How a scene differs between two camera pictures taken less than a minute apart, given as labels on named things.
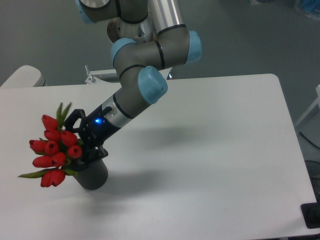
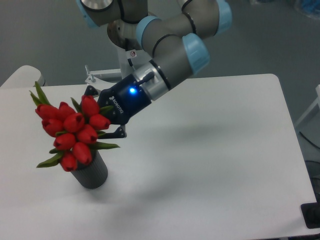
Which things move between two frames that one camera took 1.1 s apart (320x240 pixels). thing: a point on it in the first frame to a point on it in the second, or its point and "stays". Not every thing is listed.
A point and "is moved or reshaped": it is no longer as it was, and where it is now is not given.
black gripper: [95, 131] to [128, 99]
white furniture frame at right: [316, 102] stays
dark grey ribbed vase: [93, 175] stays
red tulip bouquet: [58, 150] is moved or reshaped
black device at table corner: [311, 213] stays
